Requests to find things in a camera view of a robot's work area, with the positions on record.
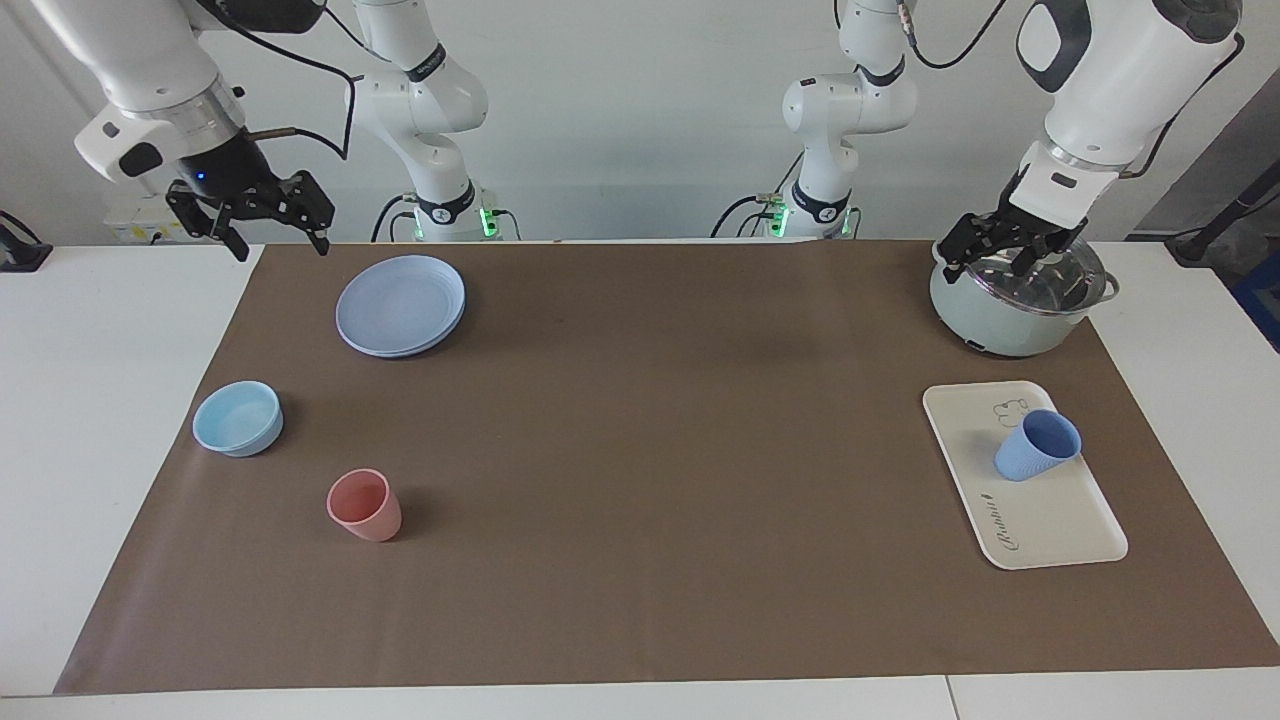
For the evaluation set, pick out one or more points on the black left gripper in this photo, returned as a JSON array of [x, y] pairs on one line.
[[1045, 225]]

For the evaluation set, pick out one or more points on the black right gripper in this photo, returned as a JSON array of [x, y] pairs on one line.
[[225, 170]]

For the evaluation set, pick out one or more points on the blue ribbed cup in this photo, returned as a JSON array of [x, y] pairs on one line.
[[1030, 455]]

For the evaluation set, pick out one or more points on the pink cup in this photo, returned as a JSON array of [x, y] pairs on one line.
[[365, 515]]

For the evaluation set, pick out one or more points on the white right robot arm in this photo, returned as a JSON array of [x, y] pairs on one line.
[[140, 70]]

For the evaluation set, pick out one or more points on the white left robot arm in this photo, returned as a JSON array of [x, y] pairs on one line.
[[1120, 80]]

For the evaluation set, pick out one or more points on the cream rectangular rabbit tray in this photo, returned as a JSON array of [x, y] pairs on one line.
[[1040, 520]]

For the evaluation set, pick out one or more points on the glass pot lid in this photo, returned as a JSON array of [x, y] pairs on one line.
[[1065, 285]]

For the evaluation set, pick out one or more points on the pale green electric pot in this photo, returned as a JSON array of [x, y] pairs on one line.
[[990, 325]]

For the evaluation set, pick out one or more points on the periwinkle blue plate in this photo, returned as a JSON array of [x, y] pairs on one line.
[[400, 305]]

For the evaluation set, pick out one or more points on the black stand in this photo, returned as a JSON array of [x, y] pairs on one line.
[[1215, 225]]

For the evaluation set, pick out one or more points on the light blue bowl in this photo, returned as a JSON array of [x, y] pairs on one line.
[[237, 418]]

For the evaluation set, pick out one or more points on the blue crate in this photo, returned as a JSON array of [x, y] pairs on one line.
[[1262, 300]]

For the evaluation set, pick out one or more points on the brown paper table mat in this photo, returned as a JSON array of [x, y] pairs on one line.
[[650, 480]]

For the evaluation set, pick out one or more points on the white wall socket box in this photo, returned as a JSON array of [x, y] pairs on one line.
[[135, 220]]

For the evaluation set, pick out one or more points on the black desk mount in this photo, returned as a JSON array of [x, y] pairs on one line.
[[20, 250]]

